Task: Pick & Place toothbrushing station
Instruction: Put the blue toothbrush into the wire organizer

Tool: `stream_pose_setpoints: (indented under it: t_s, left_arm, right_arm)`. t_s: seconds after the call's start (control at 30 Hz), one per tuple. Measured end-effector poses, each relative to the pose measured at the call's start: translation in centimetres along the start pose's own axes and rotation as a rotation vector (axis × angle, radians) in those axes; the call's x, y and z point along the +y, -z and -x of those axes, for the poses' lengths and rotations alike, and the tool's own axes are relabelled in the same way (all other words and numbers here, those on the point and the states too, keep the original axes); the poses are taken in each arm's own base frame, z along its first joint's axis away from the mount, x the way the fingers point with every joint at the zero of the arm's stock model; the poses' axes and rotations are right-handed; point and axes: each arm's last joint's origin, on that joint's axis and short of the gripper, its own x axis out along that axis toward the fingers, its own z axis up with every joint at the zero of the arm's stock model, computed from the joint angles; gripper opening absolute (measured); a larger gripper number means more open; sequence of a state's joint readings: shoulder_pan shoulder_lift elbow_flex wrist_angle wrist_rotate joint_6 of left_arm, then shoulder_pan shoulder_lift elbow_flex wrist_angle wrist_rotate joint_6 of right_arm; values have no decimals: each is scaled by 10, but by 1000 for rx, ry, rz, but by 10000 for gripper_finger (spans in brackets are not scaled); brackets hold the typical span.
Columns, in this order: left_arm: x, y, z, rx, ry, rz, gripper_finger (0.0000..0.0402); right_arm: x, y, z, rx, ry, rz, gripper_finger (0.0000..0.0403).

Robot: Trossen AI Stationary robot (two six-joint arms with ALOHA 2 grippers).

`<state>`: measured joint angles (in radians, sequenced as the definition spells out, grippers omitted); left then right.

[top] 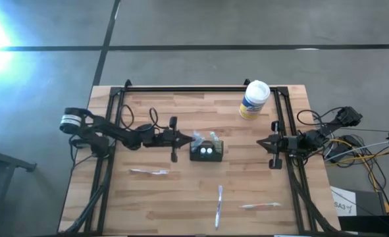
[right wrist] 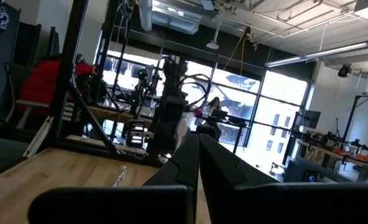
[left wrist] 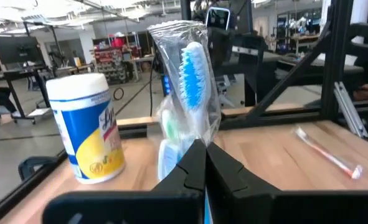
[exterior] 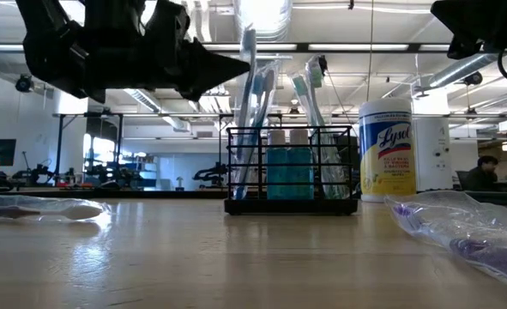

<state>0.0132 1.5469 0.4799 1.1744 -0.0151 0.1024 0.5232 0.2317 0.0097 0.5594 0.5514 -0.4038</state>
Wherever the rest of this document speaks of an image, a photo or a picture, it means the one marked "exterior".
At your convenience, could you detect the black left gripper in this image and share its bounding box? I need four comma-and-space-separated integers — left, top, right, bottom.
81, 0, 251, 104

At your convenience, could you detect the green toothbrush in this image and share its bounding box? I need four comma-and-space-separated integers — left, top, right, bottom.
304, 54, 351, 201
287, 70, 335, 201

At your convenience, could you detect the teal mouthwash bottle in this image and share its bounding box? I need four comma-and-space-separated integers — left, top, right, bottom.
266, 130, 291, 201
288, 128, 316, 201

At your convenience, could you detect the purple toothbrush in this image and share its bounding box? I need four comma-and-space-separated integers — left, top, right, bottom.
0, 192, 111, 222
383, 191, 507, 295

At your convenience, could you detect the white round column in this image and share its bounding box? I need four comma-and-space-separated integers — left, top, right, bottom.
413, 118, 454, 192

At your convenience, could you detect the Lysol wipes canister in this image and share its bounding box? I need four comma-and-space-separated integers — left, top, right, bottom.
358, 97, 417, 203

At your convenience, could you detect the person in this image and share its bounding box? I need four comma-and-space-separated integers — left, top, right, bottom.
463, 154, 501, 193

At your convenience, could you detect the silver spiral duct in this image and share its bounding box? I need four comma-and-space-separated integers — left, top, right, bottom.
428, 53, 501, 89

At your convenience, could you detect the white rectangular duct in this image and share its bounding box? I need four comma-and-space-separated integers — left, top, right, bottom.
122, 88, 164, 113

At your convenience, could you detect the black ceiling light rail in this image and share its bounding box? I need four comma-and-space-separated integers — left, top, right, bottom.
0, 41, 458, 54

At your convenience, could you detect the black wire caddy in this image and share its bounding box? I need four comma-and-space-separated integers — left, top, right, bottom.
224, 124, 359, 216

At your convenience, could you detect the black metal stand frame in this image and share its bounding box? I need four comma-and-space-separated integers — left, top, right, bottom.
51, 112, 124, 186

